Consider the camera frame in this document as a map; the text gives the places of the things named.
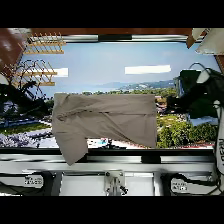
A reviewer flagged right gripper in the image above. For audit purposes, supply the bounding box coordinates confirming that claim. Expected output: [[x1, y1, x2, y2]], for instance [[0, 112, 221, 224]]
[[166, 95, 190, 114]]

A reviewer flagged grey shirt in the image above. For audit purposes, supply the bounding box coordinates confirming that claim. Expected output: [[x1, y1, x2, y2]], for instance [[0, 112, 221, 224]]
[[51, 92, 159, 167]]

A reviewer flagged white garment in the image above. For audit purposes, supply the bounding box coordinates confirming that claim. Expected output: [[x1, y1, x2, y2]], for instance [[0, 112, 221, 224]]
[[185, 27, 224, 56]]

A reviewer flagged silver frame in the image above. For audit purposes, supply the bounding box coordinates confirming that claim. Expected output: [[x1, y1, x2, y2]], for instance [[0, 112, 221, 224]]
[[0, 148, 224, 197]]

